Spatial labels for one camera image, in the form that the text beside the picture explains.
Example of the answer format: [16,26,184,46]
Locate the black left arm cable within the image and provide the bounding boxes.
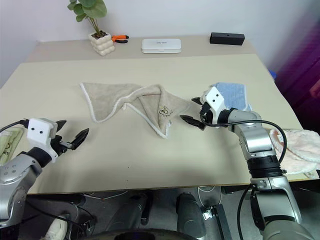
[0,119,29,134]

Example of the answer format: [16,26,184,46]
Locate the black rectangular box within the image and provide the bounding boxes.
[209,31,246,46]

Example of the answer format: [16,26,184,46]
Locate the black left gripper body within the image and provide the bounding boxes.
[50,134,73,158]

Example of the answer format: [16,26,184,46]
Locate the white flat case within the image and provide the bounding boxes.
[140,38,183,55]

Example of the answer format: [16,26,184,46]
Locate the dark rounded robot torso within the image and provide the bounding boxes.
[86,227,201,240]

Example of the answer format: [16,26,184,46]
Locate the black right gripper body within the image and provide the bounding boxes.
[198,101,215,125]

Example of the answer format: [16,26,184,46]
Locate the white shoe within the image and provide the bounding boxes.
[44,217,69,240]

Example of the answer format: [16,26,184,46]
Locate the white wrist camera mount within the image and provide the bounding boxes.
[25,117,59,164]
[202,85,230,129]

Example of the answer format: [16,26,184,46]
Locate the white bubble plant pot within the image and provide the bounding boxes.
[88,31,116,57]

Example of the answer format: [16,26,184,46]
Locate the green leafy plant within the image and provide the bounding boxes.
[66,0,108,38]

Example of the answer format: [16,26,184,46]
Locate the dark grey robot leg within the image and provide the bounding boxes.
[117,191,154,227]
[175,193,207,240]

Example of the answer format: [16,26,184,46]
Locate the blue cloth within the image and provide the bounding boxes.
[213,81,253,112]

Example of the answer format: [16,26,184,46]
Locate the white floor cable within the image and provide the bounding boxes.
[196,185,223,209]

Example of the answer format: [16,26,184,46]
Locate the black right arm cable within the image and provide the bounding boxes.
[202,119,287,164]

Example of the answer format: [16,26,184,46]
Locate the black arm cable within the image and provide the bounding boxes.
[202,119,287,164]
[0,119,29,134]

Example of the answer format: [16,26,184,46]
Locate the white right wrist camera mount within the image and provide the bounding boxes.
[202,85,230,129]

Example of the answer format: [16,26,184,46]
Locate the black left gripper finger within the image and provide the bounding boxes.
[70,127,90,151]
[55,119,68,134]

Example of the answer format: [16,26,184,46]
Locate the beige towel with embroidery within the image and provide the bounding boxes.
[79,81,201,140]

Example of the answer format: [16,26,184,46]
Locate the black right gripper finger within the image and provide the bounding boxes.
[179,114,208,131]
[191,96,206,107]

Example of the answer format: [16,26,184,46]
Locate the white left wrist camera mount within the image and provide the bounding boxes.
[25,117,59,164]

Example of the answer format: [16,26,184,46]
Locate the orange handled pliers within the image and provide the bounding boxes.
[110,34,130,45]

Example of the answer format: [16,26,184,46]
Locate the pink fluffy towel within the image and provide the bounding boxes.
[268,127,320,179]

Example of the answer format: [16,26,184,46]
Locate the black metal bar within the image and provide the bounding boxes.
[208,203,233,240]

